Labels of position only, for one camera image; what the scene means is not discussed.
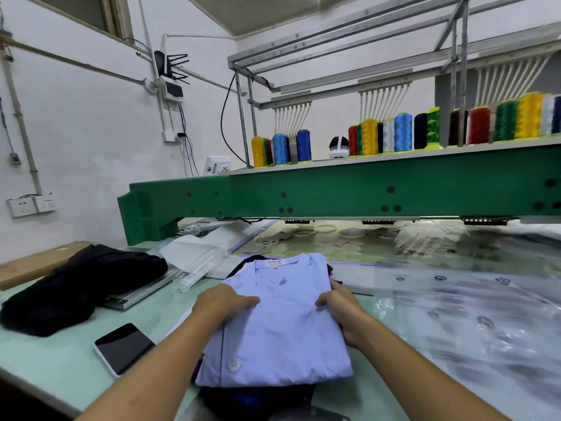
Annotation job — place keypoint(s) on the person's left hand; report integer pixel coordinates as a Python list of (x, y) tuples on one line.
[(223, 302)]

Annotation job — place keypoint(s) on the high wall window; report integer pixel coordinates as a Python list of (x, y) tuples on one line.
[(83, 11)]

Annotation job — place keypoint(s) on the white double wall socket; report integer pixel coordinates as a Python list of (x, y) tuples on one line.
[(31, 206)]

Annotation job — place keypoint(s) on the brown cardboard box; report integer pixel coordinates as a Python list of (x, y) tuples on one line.
[(39, 263)]

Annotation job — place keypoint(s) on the light blue shirt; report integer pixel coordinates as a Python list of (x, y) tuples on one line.
[(280, 333)]

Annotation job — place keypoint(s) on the black cloth bundle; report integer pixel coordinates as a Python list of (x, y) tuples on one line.
[(79, 285)]

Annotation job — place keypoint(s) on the grey flat tablet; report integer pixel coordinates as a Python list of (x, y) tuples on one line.
[(140, 292)]

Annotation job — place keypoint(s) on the stack of plastic bags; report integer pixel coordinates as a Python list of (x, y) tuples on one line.
[(482, 333)]

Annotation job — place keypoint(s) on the stack of garments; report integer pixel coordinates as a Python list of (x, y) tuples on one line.
[(254, 403)]

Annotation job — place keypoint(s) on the green machine beam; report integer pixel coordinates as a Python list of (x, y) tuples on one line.
[(351, 193)]

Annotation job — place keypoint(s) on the white headset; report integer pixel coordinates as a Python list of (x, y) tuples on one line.
[(338, 147)]

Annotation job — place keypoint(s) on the black smartphone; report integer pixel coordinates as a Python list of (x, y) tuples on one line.
[(124, 349)]

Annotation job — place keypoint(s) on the wall router with antennas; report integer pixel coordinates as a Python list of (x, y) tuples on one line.
[(168, 79)]

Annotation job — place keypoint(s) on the row of coloured thread spools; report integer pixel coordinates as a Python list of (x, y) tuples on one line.
[(403, 134)]

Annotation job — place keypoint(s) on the person's right hand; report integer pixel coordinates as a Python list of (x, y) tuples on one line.
[(344, 309)]

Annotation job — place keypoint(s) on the grey metal thread rack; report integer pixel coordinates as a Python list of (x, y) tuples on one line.
[(460, 65)]

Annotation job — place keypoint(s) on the grey wall conduit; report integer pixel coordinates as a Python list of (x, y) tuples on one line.
[(19, 127)]

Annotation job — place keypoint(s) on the crumpled clear plastic film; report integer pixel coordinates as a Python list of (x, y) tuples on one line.
[(206, 254)]

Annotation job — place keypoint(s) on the person's right forearm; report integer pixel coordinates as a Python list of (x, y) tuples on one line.
[(425, 377)]

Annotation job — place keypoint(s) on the white box device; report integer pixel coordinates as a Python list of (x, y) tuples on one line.
[(218, 165)]

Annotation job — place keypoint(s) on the person's left forearm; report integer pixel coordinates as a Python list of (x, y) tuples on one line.
[(149, 368)]

